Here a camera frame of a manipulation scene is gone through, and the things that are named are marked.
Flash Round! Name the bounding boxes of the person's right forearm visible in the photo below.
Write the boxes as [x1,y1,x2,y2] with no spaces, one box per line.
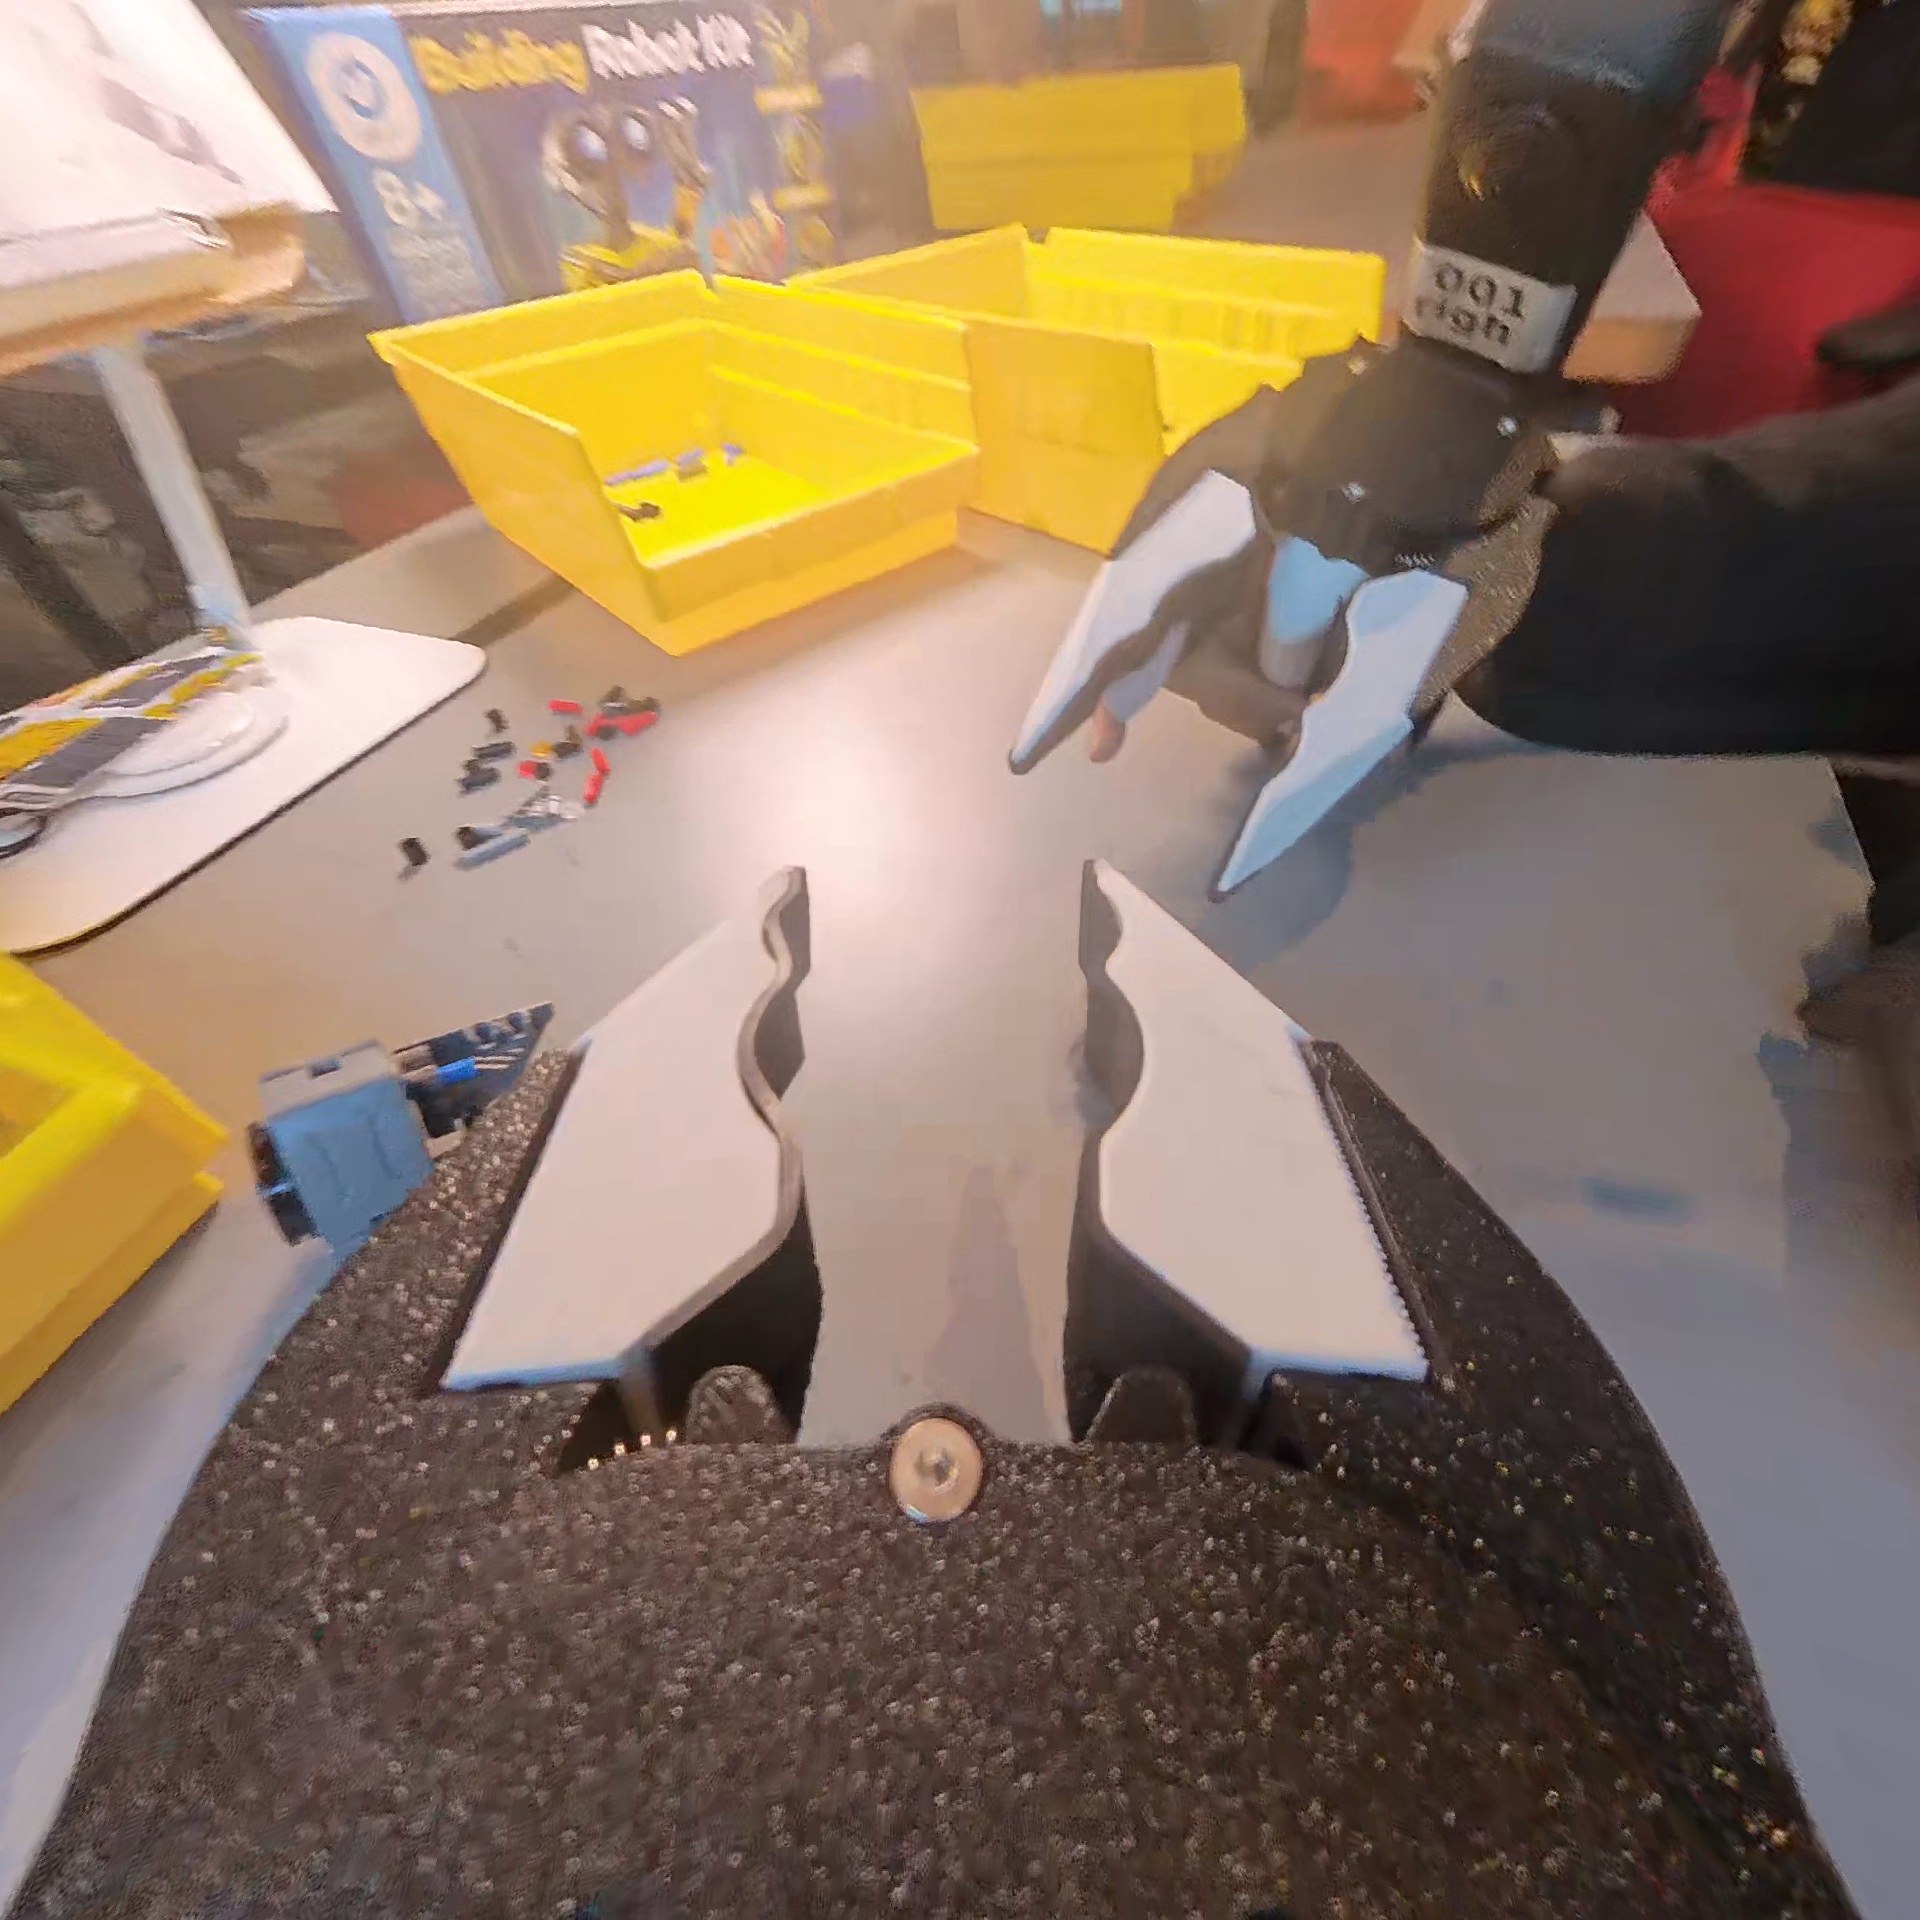
[1463,381,1920,781]

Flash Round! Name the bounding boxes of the blue robot kit box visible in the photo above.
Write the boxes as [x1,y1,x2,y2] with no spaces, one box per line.
[246,0,840,325]

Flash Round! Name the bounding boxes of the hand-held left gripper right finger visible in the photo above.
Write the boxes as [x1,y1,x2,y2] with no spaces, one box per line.
[1067,859,1431,1431]

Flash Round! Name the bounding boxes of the person's right hand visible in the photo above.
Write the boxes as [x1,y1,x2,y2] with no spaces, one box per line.
[1088,593,1307,760]

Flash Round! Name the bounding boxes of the pile of small brick parts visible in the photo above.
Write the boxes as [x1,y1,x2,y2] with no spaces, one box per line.
[392,685,664,875]

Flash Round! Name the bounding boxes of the yellow printed leaflet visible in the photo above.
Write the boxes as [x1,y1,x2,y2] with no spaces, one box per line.
[0,639,272,818]

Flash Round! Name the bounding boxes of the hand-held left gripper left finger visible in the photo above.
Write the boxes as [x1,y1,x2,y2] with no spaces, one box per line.
[440,867,826,1426]

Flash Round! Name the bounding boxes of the grey desk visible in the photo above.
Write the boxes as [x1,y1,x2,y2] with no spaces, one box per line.
[0,496,1877,1893]

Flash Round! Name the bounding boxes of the red chair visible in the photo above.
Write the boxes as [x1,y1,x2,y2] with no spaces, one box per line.
[1642,181,1920,442]

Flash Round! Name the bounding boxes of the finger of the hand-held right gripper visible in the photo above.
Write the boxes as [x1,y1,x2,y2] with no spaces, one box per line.
[1007,469,1260,778]
[1210,573,1472,906]

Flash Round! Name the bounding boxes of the white round disc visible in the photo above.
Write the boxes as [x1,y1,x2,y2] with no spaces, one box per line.
[90,692,290,799]

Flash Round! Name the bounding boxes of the white booklet stand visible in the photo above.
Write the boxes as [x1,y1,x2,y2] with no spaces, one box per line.
[0,201,488,957]

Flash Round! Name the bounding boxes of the person's black hoodie torso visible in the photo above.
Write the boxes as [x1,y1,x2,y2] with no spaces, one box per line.
[1791,765,1920,1058]

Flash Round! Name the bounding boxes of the yellow plastic bin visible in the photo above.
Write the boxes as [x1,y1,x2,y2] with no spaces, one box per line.
[791,225,1384,561]
[911,65,1251,239]
[0,951,226,1415]
[371,269,984,659]

